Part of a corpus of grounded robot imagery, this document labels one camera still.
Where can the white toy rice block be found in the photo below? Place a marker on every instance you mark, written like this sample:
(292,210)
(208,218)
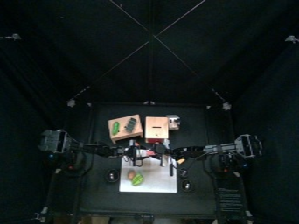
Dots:
(141,152)

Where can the red toy salmon slice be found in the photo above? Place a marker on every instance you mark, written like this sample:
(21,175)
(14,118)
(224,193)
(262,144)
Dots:
(149,152)

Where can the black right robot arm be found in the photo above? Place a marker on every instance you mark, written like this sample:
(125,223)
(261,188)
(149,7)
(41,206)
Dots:
(246,145)

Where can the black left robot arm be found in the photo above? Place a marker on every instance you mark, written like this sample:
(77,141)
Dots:
(53,141)

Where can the small stacked blocks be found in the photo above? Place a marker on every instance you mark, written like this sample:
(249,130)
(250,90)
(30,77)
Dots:
(180,161)

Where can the light wooden box with holes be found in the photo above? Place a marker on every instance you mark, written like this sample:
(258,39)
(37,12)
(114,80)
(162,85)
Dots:
(124,134)

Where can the tan toy egg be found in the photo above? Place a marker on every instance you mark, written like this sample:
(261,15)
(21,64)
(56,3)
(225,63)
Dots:
(130,174)

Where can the wooden box with red front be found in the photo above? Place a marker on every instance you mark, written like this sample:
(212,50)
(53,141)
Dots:
(156,128)

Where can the green toy cabbage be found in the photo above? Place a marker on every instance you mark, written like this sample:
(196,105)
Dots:
(136,179)

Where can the small black bowl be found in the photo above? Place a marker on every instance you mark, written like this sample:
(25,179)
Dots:
(182,172)
(112,176)
(186,185)

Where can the white cutting board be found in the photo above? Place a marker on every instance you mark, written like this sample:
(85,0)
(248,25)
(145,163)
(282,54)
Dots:
(154,180)

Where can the small green toy vegetable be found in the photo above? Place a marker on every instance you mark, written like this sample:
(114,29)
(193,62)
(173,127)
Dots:
(114,127)

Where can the dark grey toy food piece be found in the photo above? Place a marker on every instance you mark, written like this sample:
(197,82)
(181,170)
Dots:
(130,124)

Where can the metal frame corner bracket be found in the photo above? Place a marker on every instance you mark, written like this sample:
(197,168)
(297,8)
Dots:
(70,102)
(225,106)
(290,39)
(14,36)

